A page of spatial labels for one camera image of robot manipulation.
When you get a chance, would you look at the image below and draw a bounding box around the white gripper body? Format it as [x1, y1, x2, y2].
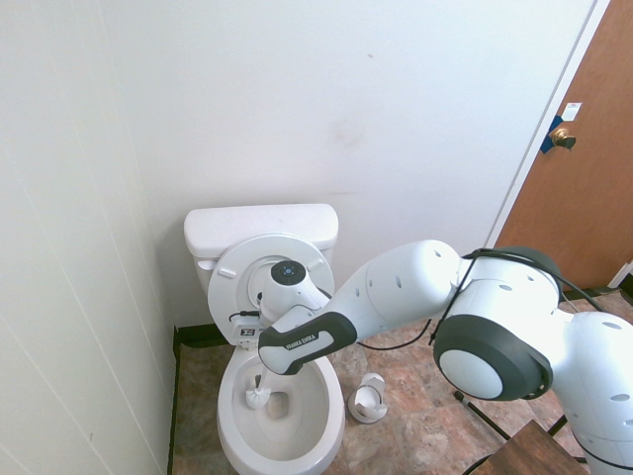
[229, 316, 272, 350]

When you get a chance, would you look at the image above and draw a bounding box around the white toilet brush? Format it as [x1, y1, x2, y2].
[244, 366, 272, 412]

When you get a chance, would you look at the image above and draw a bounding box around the white toilet seat lid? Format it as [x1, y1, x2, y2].
[207, 233, 337, 350]

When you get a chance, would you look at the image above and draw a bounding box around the white toilet tank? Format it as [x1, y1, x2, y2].
[190, 236, 338, 299]

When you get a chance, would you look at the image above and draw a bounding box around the white toilet tank lid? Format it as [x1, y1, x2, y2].
[183, 202, 341, 251]

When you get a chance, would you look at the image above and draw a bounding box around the white toilet bowl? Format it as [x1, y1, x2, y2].
[216, 337, 346, 475]

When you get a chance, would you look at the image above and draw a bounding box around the white toilet brush holder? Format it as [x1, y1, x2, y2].
[347, 372, 389, 426]

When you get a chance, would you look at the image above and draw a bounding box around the dark wooden table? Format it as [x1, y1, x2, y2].
[473, 419, 590, 475]

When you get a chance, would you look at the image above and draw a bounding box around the blue tape strip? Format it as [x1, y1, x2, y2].
[539, 113, 568, 156]

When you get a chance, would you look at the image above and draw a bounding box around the brass door knob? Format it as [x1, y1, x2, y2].
[550, 126, 578, 150]

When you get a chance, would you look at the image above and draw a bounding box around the brown wooden door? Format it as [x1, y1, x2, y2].
[492, 0, 633, 293]

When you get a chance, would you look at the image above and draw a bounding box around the black camera tripod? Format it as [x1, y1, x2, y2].
[453, 389, 571, 442]

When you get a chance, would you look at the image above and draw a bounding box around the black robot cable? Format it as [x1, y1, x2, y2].
[359, 246, 608, 351]

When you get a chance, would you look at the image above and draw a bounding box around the white door frame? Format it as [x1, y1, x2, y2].
[487, 0, 615, 248]

